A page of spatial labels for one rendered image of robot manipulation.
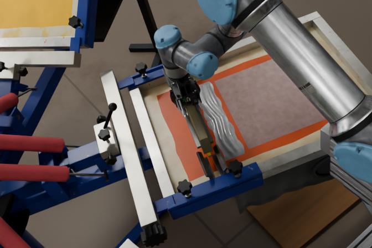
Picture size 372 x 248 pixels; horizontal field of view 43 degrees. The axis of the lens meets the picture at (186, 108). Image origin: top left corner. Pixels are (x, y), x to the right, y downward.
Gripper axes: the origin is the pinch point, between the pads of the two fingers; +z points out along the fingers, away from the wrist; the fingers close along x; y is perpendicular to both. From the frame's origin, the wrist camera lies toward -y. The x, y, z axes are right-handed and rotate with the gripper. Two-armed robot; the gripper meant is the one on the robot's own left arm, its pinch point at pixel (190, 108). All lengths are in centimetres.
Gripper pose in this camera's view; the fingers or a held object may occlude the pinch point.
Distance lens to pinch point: 156.8
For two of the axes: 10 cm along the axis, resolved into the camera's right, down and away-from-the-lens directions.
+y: 2.9, 6.8, -6.7
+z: 2.1, 6.3, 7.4
